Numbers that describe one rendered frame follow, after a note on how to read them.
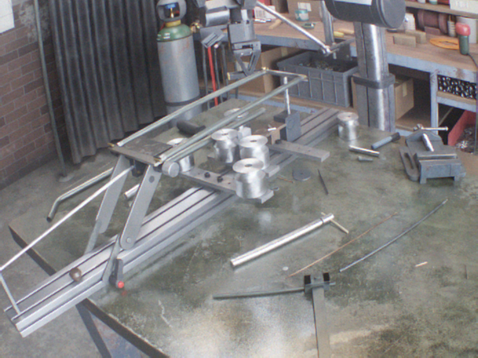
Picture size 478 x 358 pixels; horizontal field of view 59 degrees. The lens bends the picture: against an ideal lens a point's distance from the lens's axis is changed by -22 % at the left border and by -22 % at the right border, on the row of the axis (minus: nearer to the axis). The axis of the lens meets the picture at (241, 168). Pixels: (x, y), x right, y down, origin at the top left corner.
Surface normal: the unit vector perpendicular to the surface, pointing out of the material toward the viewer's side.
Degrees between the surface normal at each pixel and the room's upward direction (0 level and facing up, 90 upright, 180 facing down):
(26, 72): 90
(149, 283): 0
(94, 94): 89
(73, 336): 0
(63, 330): 0
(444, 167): 90
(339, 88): 90
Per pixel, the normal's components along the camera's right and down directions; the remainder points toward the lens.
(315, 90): -0.65, 0.40
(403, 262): -0.11, -0.89
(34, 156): 0.76, 0.22
